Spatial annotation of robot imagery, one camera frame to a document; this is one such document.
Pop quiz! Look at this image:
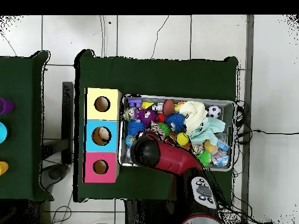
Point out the wooden box with three holes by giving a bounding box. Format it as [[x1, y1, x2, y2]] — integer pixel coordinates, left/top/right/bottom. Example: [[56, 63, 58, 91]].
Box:
[[84, 87, 122, 184]]

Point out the shallow mesh bin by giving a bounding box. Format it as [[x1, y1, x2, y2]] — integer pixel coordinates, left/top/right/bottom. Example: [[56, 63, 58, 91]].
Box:
[[117, 94, 237, 172]]

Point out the purple spiky monster toy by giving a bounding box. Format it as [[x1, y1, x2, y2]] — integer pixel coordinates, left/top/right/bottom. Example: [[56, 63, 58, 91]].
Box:
[[134, 108, 158, 127]]

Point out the blue spiky rubber ball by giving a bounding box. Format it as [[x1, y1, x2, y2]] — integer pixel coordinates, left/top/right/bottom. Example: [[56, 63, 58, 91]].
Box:
[[127, 119, 146, 137], [165, 113, 186, 133]]

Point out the green spiky rubber ball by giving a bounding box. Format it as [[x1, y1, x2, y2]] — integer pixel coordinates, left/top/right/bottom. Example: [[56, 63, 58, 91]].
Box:
[[157, 122, 171, 137]]

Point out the brown toy football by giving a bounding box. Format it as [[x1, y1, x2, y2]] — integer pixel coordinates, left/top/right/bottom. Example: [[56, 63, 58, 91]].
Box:
[[162, 99, 175, 117]]

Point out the yellow smiley ball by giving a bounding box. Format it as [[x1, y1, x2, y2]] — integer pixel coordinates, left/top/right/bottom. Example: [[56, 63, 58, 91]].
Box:
[[175, 132, 190, 146]]

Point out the cream waffle cloth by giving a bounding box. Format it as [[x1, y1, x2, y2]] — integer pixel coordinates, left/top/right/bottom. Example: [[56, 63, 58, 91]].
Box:
[[179, 100, 208, 136]]

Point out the dark green table cloth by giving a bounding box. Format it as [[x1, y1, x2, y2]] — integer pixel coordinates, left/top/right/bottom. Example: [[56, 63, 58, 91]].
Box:
[[74, 48, 239, 206]]

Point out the mint green cloth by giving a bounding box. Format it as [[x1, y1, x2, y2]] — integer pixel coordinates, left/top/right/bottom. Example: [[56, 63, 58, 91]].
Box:
[[187, 116, 226, 146]]

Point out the black and white soccer ball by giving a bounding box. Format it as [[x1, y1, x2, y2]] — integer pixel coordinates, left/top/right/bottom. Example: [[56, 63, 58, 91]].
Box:
[[207, 105, 222, 119]]

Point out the black stand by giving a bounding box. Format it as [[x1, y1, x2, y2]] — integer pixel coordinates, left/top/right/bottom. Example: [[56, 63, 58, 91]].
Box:
[[41, 81, 75, 165]]

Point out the dark green side-table cloth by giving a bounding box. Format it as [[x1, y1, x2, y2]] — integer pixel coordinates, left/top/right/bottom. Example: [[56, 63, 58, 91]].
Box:
[[0, 50, 54, 202]]

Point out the purple plastic cup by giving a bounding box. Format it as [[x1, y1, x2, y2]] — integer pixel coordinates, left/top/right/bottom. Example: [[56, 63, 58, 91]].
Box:
[[0, 97, 15, 115]]

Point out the cyan plastic cup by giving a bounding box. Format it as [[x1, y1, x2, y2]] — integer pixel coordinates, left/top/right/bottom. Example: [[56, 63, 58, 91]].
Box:
[[0, 121, 8, 144]]

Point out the yellow plastic cup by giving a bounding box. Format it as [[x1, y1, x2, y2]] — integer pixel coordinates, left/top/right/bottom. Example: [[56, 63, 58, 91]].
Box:
[[0, 161, 9, 176]]

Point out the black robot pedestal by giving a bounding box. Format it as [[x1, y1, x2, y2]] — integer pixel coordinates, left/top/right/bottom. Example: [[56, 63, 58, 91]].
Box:
[[124, 199, 183, 224]]

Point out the black power cable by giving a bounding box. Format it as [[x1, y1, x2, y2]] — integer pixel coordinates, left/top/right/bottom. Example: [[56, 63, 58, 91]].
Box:
[[234, 100, 299, 145]]

